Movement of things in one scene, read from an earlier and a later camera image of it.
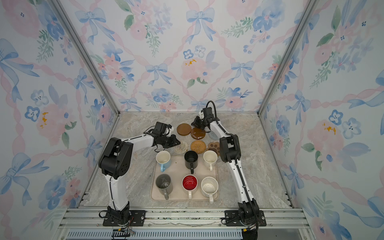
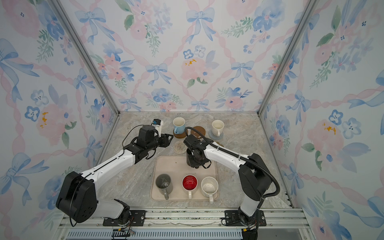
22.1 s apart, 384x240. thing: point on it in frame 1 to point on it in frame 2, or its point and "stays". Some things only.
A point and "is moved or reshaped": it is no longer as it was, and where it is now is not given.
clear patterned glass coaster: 181,148 stays
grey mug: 165,185 stays
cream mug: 210,158 is moved or reshaped
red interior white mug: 190,183 stays
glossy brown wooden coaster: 198,133 stays
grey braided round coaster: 213,136 stays
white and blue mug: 163,158 to 179,124
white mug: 209,186 stays
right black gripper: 195,123 to 195,165
